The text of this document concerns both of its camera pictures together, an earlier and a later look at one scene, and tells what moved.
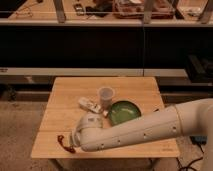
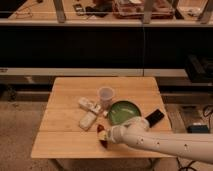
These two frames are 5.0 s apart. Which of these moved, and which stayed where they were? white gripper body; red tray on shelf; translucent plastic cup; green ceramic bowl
Moved: white gripper body
Stayed: green ceramic bowl; translucent plastic cup; red tray on shelf
